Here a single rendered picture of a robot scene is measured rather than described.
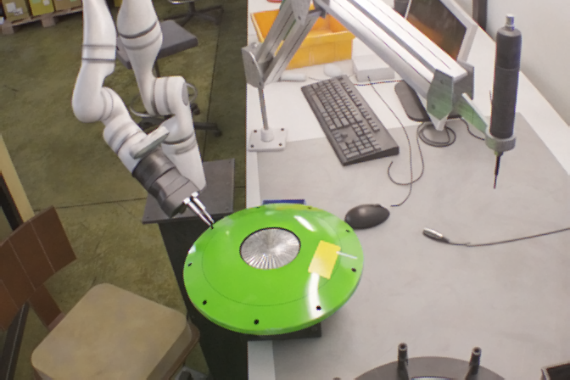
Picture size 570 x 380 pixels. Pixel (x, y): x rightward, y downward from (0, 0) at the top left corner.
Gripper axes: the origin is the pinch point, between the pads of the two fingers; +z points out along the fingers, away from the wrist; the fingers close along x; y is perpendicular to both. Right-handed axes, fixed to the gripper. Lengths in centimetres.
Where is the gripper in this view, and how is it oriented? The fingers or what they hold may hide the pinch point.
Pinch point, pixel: (211, 223)
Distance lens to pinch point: 106.9
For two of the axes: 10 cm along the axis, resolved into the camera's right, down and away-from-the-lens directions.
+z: 7.0, 7.0, -1.3
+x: -6.2, 5.0, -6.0
